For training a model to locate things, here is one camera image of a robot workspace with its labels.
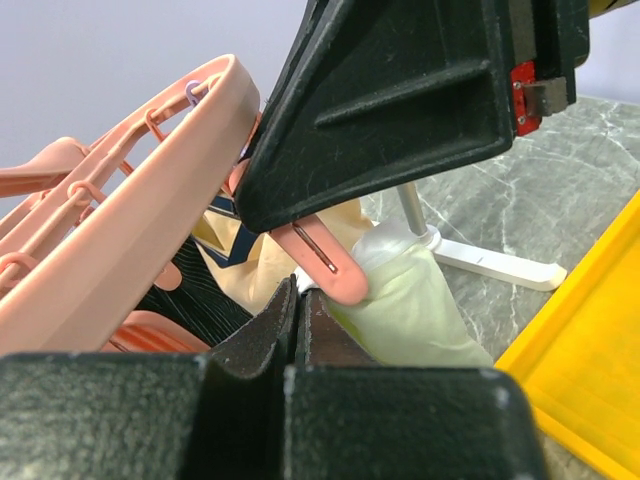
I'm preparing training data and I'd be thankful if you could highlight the pale green white underwear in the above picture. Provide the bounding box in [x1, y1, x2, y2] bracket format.
[324, 218, 494, 367]

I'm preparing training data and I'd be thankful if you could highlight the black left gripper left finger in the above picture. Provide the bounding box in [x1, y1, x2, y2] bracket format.
[1, 278, 298, 479]

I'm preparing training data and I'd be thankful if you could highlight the beige hanging garment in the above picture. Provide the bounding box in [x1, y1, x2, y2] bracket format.
[193, 199, 374, 315]

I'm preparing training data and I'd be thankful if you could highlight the pink round clip hanger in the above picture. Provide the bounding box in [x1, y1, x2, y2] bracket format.
[0, 53, 371, 354]

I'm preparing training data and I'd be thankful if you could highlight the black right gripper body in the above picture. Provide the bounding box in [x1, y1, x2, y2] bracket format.
[508, 0, 590, 136]

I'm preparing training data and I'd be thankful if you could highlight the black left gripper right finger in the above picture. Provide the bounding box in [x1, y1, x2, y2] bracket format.
[284, 292, 550, 479]

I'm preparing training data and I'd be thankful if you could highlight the silver white clothes rack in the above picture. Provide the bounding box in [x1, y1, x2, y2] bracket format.
[396, 182, 568, 292]

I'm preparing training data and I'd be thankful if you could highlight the black hanging garment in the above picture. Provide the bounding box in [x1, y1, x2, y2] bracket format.
[136, 238, 252, 347]

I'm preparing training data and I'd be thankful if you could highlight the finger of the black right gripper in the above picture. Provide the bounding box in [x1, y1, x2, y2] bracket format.
[235, 1, 515, 233]

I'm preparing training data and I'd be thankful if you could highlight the yellow plastic tray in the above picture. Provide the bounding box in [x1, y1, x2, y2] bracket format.
[496, 197, 639, 479]

